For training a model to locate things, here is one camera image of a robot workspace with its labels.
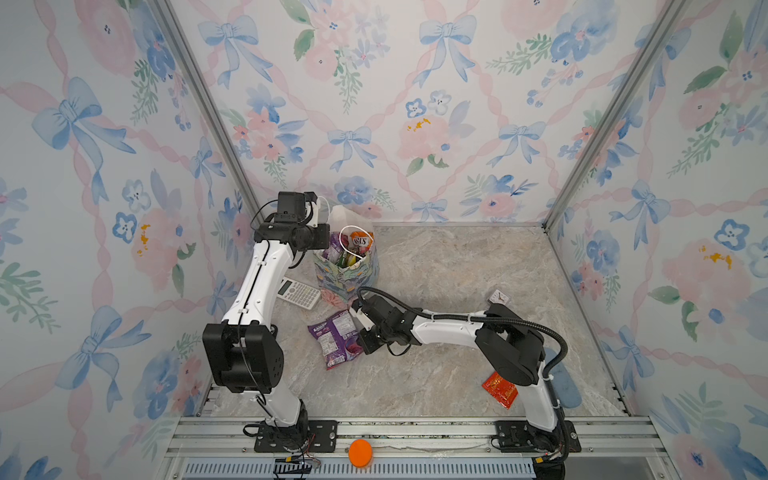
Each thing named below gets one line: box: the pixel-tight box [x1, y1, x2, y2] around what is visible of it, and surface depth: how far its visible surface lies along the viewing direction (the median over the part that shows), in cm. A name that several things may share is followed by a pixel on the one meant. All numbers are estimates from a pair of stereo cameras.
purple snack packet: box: [307, 309, 363, 371], surface depth 89 cm
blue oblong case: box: [545, 348, 582, 408], surface depth 81 cm
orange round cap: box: [348, 439, 373, 468], surface depth 65 cm
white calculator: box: [276, 276, 321, 310], surface depth 100 cm
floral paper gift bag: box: [313, 204, 381, 308], surface depth 88 cm
